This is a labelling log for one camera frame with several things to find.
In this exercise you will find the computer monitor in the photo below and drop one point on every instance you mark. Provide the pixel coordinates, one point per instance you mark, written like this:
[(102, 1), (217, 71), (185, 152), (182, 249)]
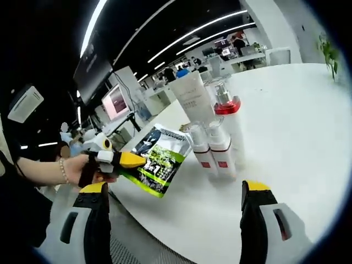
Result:
[(115, 101)]

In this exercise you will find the small white skincare bottle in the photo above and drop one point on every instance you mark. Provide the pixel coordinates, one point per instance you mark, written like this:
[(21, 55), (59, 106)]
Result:
[(204, 159), (222, 154)]

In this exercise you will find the white mesh office chair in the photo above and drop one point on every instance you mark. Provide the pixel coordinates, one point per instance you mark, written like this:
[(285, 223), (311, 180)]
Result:
[(132, 247)]

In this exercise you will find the white skincare tube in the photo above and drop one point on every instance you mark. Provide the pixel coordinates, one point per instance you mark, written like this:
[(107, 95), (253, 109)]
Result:
[(192, 96)]

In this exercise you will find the white office counter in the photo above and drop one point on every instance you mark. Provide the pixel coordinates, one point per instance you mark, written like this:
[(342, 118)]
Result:
[(156, 101)]

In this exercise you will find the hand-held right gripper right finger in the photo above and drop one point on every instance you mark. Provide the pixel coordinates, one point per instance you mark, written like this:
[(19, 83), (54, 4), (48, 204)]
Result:
[(255, 220)]

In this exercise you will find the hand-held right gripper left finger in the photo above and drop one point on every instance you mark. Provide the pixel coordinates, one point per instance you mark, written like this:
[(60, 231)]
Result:
[(93, 220)]

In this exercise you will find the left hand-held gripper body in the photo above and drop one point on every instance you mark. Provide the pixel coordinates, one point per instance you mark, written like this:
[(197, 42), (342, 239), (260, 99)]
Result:
[(97, 143)]

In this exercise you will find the blue water jug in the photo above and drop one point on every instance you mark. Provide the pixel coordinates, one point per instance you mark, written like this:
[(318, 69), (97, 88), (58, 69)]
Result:
[(145, 113)]

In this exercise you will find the tall red-collared skincare bottle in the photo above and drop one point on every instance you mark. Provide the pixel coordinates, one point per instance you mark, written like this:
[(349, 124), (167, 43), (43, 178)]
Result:
[(228, 105)]

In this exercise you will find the monitor stand desk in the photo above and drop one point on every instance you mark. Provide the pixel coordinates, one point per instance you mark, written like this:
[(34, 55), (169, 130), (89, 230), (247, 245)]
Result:
[(121, 126)]

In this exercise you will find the blue crate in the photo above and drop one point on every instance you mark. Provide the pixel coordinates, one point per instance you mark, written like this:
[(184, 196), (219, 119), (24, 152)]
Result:
[(182, 74)]

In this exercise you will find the green black skincare sachet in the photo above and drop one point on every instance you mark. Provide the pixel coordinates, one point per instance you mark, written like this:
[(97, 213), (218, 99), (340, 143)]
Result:
[(159, 165)]

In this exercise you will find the potted green plant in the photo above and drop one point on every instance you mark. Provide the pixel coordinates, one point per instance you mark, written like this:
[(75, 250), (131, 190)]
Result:
[(328, 53)]

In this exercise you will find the person's left hand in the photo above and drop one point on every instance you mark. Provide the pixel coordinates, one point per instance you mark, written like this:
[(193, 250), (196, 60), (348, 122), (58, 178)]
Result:
[(74, 170)]

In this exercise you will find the person in black clothes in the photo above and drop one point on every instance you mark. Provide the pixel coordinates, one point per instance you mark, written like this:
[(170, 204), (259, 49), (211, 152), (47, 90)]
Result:
[(19, 209)]

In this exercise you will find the ceiling air conditioner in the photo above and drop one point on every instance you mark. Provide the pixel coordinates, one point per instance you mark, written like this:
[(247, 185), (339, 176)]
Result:
[(26, 103)]

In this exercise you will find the large black wall screen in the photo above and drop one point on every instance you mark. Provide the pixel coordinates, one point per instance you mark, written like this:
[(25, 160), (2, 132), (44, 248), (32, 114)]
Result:
[(93, 74)]

